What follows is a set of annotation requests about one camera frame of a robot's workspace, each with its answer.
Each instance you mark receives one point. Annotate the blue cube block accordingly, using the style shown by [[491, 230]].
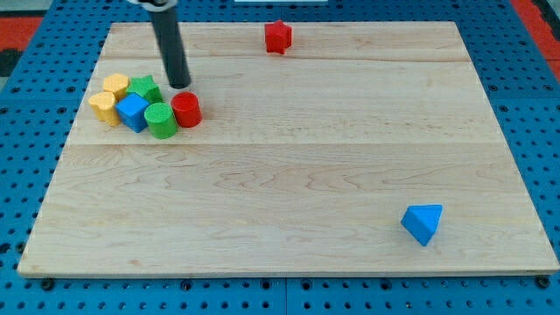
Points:
[[131, 111]]

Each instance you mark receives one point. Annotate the red cylinder block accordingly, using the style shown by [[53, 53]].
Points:
[[186, 108]]

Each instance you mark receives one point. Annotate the red star block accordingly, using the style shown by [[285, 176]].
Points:
[[278, 37]]

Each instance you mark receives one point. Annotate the green star block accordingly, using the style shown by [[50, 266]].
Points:
[[146, 88]]

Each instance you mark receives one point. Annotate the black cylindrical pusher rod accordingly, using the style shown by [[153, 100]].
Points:
[[166, 27]]

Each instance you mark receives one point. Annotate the silver rod mount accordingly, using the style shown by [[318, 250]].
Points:
[[155, 5]]

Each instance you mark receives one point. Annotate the green cylinder block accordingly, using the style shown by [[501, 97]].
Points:
[[161, 120]]

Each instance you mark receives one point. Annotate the yellow hexagon block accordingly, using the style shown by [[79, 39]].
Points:
[[117, 84]]

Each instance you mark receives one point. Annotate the light wooden board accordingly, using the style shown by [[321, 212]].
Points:
[[303, 166]]

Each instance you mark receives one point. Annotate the blue triangular prism block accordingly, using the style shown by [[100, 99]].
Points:
[[421, 221]]

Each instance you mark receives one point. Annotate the yellow heart block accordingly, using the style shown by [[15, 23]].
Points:
[[104, 106]]

